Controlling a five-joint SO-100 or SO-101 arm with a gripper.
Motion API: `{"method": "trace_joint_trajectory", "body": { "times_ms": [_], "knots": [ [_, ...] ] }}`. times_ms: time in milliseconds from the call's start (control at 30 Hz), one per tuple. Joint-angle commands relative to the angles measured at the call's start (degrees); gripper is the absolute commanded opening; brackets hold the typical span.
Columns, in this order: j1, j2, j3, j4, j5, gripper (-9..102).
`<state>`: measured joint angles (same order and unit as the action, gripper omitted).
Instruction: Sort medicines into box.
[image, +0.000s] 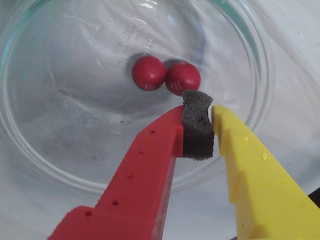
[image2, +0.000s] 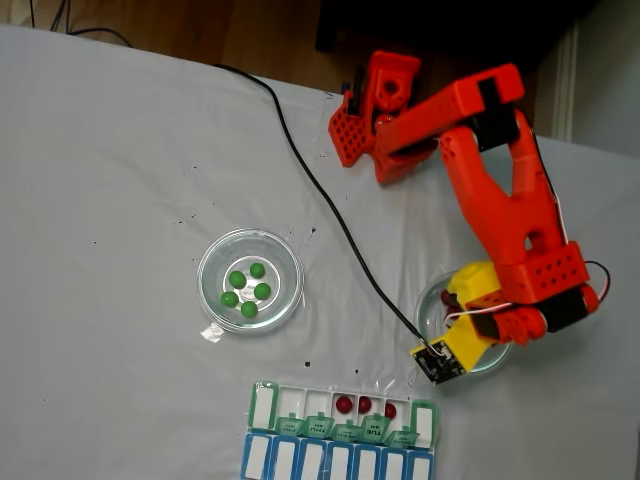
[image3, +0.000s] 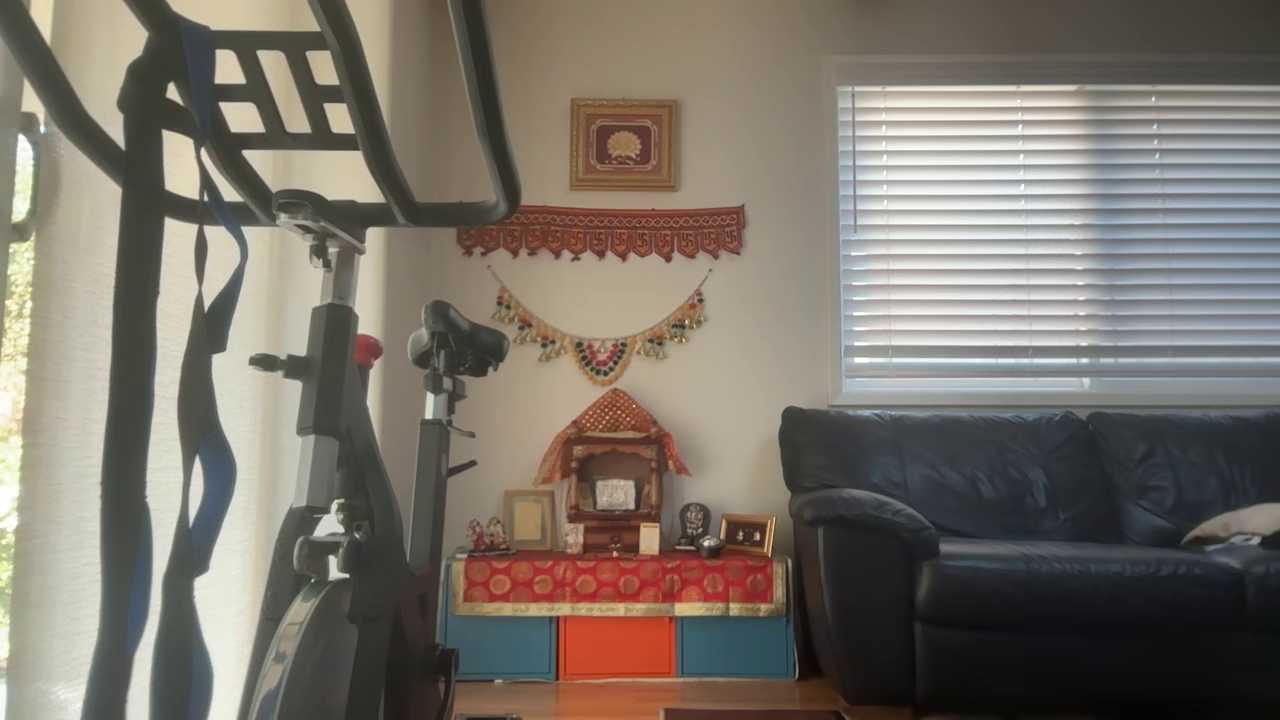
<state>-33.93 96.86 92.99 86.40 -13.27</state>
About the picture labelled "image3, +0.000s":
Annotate red and gold cloth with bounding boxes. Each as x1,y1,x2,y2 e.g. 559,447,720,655
450,553,788,617

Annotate white curtain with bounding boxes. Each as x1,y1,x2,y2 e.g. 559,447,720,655
5,0,396,720

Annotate small gold picture frame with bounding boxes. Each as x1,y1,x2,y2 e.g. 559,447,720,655
719,513,778,558

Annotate pair of small figurines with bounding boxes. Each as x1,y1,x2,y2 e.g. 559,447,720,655
465,517,513,556

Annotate white window blinds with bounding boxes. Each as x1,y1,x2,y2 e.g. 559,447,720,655
828,57,1280,406

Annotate red embroidered wall hanging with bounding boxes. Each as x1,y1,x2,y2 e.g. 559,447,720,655
457,205,747,263

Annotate black exercise bike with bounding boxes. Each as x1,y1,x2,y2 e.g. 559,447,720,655
0,0,523,720

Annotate dark rug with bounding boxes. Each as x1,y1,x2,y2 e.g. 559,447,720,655
660,707,851,720

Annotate pale picture frame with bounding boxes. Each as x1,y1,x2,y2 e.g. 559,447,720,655
502,489,557,552

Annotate blue storage bin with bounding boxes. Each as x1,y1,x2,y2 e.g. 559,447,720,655
680,615,794,681

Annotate blue and black strap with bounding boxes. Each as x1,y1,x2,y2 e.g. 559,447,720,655
150,15,251,720

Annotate black leather sofa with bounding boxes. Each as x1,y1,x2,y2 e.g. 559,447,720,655
779,405,1280,713

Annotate pale cushion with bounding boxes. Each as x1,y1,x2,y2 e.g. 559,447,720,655
1181,502,1280,551

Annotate beaded gold garland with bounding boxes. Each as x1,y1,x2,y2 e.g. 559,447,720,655
487,265,714,387

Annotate wooden shrine with canopy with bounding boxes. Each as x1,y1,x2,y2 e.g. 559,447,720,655
533,388,692,554

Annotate gold framed wall picture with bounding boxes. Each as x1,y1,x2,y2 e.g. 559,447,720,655
570,97,680,192

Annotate black hanging strap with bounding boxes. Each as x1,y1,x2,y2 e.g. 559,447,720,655
80,40,169,720

